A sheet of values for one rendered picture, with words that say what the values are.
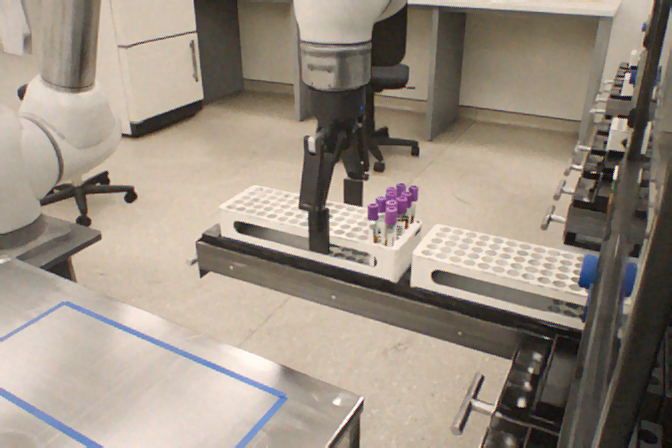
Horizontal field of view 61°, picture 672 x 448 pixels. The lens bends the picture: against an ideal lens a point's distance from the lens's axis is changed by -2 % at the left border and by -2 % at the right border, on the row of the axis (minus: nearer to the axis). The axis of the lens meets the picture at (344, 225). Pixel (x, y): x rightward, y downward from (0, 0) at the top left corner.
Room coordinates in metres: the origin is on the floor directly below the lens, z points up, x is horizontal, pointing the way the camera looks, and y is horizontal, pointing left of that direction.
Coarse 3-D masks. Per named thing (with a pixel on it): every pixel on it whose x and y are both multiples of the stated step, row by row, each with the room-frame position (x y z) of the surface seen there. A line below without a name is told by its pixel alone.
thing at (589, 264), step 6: (588, 258) 0.42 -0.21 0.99; (594, 258) 0.42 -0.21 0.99; (582, 264) 0.41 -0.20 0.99; (588, 264) 0.41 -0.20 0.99; (594, 264) 0.41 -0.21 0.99; (582, 270) 0.41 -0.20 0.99; (588, 270) 0.41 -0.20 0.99; (594, 270) 0.41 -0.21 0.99; (582, 276) 0.41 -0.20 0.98; (588, 276) 0.41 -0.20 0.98; (594, 276) 0.41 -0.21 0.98; (582, 282) 0.41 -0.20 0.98; (588, 282) 0.41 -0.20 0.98; (588, 288) 0.41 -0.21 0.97
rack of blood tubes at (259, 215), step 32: (256, 192) 0.85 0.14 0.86; (288, 192) 0.85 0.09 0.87; (224, 224) 0.79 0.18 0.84; (256, 224) 0.76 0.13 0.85; (288, 224) 0.74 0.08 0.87; (352, 224) 0.74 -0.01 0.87; (416, 224) 0.73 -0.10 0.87; (320, 256) 0.71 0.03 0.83; (352, 256) 0.71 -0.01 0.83; (384, 256) 0.67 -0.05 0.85
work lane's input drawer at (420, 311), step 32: (192, 256) 0.84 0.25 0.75; (224, 256) 0.77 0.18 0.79; (256, 256) 0.75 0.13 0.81; (288, 256) 0.73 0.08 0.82; (288, 288) 0.72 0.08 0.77; (320, 288) 0.69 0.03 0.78; (352, 288) 0.67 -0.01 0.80; (384, 288) 0.66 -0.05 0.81; (416, 288) 0.64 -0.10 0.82; (384, 320) 0.65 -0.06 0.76; (416, 320) 0.63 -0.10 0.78; (448, 320) 0.61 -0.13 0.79; (480, 320) 0.59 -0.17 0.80; (512, 320) 0.58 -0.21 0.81; (512, 352) 0.57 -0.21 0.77
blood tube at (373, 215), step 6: (372, 204) 0.69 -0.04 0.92; (372, 210) 0.68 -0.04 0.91; (372, 216) 0.68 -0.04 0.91; (378, 216) 0.68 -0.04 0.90; (372, 222) 0.68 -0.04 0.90; (372, 228) 0.68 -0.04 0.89; (372, 234) 0.68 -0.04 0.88; (372, 240) 0.68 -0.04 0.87; (372, 258) 0.68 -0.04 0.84; (372, 264) 0.68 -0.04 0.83
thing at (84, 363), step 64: (0, 256) 0.72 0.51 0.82; (0, 320) 0.56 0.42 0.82; (64, 320) 0.57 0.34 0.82; (128, 320) 0.57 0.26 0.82; (0, 384) 0.45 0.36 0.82; (64, 384) 0.45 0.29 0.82; (128, 384) 0.46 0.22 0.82; (192, 384) 0.46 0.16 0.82; (256, 384) 0.46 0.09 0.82; (320, 384) 0.46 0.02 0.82
